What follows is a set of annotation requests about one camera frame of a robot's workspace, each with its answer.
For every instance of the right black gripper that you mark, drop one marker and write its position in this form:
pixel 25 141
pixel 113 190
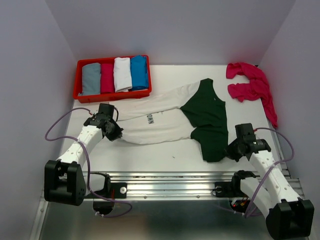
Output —
pixel 229 152

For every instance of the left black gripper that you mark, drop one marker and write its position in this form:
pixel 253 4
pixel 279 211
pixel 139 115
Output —
pixel 117 134

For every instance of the red plastic tray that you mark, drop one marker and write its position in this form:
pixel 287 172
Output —
pixel 77 89

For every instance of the cream and green t-shirt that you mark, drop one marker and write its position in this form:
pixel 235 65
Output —
pixel 193 111

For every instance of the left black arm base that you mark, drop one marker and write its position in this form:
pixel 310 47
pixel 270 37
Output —
pixel 117 190

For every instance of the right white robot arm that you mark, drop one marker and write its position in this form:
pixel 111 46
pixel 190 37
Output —
pixel 286 214

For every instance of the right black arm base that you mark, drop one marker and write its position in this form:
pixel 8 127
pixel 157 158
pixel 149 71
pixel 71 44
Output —
pixel 225 188

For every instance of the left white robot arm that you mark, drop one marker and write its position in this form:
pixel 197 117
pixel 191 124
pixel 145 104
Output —
pixel 64 180

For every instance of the magenta rolled t-shirt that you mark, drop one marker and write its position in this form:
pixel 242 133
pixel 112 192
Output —
pixel 107 78

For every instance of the grey rolled t-shirt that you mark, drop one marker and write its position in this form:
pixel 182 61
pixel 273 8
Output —
pixel 91 79

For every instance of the white rolled t-shirt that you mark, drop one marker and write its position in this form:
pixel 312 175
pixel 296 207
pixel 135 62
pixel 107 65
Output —
pixel 122 74

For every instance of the magenta crumpled t-shirt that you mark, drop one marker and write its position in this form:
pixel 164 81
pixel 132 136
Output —
pixel 256 88

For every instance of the blue rolled t-shirt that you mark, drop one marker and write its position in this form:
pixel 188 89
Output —
pixel 139 73

